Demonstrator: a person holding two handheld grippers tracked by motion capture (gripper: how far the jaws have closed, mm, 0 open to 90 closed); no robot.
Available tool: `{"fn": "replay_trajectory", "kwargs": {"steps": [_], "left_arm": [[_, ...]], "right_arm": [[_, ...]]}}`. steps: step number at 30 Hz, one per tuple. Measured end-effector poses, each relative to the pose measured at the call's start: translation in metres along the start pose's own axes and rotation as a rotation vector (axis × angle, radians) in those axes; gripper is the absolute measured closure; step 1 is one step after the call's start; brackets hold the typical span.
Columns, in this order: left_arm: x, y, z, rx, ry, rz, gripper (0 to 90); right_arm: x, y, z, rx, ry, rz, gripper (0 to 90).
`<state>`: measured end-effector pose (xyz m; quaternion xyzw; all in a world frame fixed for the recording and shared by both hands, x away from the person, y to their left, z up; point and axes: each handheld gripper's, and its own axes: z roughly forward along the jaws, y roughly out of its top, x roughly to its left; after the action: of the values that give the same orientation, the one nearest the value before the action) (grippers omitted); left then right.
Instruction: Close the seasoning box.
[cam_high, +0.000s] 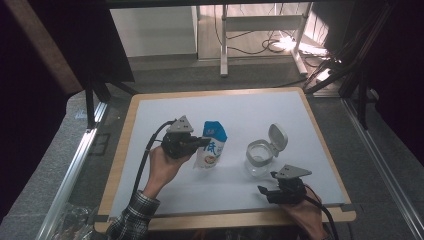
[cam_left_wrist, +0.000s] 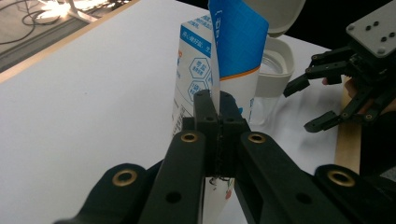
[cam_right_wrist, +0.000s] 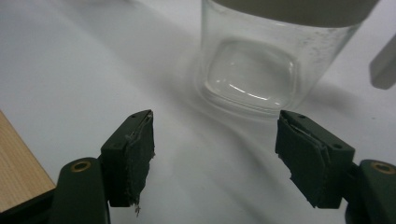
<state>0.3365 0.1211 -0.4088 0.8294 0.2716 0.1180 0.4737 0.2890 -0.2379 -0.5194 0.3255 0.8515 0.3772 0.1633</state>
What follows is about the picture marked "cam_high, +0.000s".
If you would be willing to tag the person's right hand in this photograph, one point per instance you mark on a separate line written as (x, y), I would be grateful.
(308, 213)

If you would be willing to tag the white cabinet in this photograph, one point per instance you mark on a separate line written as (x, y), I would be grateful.
(153, 31)

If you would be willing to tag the white table mat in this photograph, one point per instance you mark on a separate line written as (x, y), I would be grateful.
(233, 110)

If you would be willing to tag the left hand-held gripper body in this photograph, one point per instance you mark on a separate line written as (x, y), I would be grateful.
(178, 143)

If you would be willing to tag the crumpled clear plastic bag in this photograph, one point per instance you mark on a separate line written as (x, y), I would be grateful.
(73, 221)

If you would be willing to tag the black metal stand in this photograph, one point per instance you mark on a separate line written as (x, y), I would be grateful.
(350, 73)

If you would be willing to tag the white power strip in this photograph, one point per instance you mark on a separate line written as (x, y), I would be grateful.
(300, 46)

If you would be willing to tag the white desk frame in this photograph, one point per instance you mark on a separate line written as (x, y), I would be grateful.
(263, 23)

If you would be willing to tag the brown wooden beam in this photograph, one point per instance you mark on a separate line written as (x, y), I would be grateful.
(46, 50)

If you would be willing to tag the person's left hand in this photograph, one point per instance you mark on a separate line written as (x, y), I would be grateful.
(163, 170)

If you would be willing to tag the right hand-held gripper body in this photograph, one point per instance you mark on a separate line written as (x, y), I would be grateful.
(288, 193)

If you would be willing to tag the aluminium rail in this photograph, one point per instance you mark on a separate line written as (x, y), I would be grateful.
(73, 166)
(383, 166)

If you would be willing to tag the clear jar with white lid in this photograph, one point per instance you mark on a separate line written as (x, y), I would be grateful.
(260, 155)

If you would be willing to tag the blue and white milk pouch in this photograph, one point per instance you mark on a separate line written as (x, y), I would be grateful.
(211, 155)

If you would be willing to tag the black tripod stand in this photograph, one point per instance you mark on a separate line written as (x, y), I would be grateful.
(95, 93)

